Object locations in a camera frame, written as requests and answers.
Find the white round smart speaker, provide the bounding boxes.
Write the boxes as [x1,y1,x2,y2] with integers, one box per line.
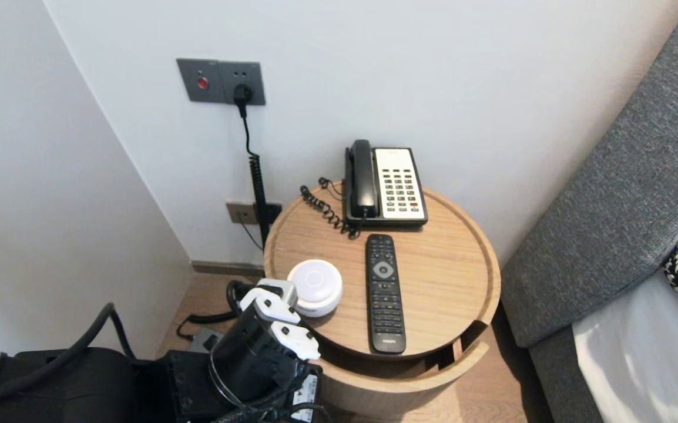
[287,259,344,318]

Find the black TV remote control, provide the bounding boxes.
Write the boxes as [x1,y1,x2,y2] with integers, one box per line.
[365,234,407,355]

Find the grey power adapter box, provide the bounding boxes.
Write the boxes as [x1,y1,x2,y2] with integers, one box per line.
[189,327,225,353]

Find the grey wooden baseboard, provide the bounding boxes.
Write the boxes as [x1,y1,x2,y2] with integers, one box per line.
[191,260,266,278]

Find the thin black phone line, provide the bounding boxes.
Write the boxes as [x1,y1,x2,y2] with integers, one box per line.
[239,220,264,252]

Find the round wooden nightstand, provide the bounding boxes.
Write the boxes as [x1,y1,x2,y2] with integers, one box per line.
[264,182,501,362]

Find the black telephone handset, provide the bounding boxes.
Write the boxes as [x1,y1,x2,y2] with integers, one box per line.
[349,140,379,219]

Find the black and cream telephone base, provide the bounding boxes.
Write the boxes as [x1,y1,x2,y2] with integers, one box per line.
[344,147,429,229]

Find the grey upholstered bed base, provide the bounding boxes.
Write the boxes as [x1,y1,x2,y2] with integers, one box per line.
[528,326,604,423]

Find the black power plug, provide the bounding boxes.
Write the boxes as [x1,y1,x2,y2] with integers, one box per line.
[233,85,253,119]

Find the white bed sheet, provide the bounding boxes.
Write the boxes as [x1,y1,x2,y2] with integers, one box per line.
[571,270,678,423]

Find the grey upholstered headboard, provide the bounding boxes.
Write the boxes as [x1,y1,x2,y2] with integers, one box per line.
[501,0,678,350]

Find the black coiled telephone cord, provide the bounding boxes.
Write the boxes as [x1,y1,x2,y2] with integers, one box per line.
[300,178,363,240]

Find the beige wall data socket plate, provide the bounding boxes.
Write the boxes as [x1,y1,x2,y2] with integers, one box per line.
[226,202,284,227]

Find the black coiled power cable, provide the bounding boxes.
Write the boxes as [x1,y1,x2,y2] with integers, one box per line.
[176,117,270,340]

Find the grey wall socket panel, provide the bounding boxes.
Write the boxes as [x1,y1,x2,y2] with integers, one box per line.
[176,58,267,107]

